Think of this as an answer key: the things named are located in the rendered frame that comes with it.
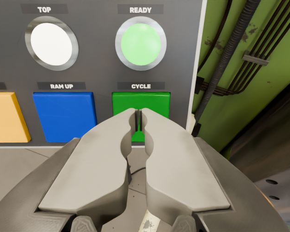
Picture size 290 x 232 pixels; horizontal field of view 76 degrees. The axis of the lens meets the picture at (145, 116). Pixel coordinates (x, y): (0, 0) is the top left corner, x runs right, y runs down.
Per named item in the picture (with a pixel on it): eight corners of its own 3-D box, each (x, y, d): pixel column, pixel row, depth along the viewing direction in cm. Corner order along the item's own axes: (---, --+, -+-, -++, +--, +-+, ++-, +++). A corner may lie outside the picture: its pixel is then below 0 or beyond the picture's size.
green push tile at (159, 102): (167, 142, 27) (171, 94, 24) (115, 142, 27) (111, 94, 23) (166, 134, 29) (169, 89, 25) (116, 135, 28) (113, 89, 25)
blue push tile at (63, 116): (98, 142, 27) (91, 95, 23) (45, 142, 27) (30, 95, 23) (100, 135, 29) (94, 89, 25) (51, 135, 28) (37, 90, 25)
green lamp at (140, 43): (153, 74, 22) (155, 43, 18) (118, 62, 23) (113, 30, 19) (163, 57, 23) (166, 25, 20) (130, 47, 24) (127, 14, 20)
